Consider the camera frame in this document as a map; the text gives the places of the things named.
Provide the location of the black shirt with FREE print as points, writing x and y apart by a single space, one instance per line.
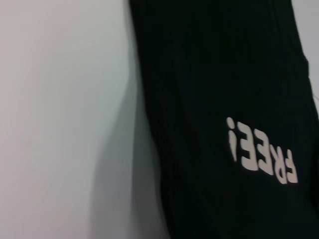
211 74

